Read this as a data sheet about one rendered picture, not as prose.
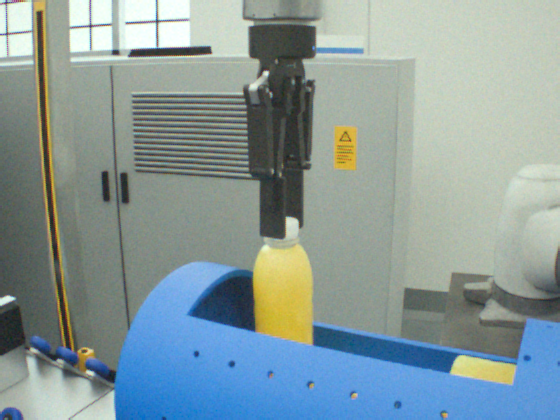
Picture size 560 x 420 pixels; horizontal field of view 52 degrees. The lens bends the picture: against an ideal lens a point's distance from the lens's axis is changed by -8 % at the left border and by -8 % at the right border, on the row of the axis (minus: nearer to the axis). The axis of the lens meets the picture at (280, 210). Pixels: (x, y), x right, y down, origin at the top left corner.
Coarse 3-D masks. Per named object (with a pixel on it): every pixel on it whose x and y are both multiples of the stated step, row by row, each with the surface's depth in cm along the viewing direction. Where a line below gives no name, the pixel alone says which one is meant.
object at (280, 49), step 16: (256, 32) 63; (272, 32) 62; (288, 32) 62; (304, 32) 63; (256, 48) 63; (272, 48) 62; (288, 48) 62; (304, 48) 63; (272, 64) 63; (288, 64) 65; (272, 80) 63; (272, 96) 64
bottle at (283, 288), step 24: (264, 240) 71; (264, 264) 70; (288, 264) 69; (264, 288) 70; (288, 288) 70; (312, 288) 73; (264, 312) 71; (288, 312) 70; (312, 312) 73; (288, 336) 71; (312, 336) 74
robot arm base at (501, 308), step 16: (480, 288) 110; (496, 288) 106; (496, 304) 105; (512, 304) 102; (528, 304) 100; (544, 304) 99; (480, 320) 104; (496, 320) 102; (512, 320) 101; (544, 320) 99
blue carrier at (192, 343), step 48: (192, 288) 68; (240, 288) 83; (144, 336) 64; (192, 336) 62; (240, 336) 61; (336, 336) 81; (384, 336) 78; (528, 336) 54; (144, 384) 62; (192, 384) 60; (240, 384) 58; (288, 384) 56; (336, 384) 55; (384, 384) 53; (432, 384) 52; (480, 384) 50; (528, 384) 49
